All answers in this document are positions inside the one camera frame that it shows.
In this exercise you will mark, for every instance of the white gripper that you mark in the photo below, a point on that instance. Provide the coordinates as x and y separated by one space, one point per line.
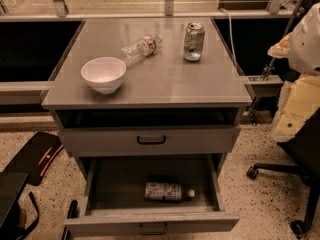
306 47

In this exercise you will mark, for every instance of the blue plastic bottle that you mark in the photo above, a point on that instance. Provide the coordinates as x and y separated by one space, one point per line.
171 192

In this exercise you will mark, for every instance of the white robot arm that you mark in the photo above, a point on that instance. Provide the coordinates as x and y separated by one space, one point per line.
304 56

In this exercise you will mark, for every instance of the clear crushed water bottle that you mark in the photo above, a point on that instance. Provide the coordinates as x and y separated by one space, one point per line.
141 48

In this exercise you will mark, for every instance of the grey drawer cabinet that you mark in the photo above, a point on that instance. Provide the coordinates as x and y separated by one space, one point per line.
162 90

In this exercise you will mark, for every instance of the closed middle drawer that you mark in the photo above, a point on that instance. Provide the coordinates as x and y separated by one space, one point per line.
137 141

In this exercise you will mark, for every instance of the open bottom drawer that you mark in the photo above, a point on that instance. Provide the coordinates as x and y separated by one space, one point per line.
114 200

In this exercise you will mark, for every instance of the metal diagonal rod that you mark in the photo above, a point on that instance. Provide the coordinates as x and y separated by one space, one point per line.
273 7

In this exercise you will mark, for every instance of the green soda can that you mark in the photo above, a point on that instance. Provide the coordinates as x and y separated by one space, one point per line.
193 41

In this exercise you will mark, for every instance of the black office chair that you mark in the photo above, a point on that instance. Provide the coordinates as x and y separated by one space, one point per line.
304 150

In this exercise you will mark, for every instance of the white bowl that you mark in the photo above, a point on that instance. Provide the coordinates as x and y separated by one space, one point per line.
104 75

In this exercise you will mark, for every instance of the black bag with orange stripe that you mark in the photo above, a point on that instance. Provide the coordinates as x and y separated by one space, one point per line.
35 157

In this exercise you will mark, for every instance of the grey metal bracket block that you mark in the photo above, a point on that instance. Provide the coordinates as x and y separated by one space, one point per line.
264 88

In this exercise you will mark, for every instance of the black case with strap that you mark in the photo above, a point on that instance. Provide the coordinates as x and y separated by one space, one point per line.
11 187

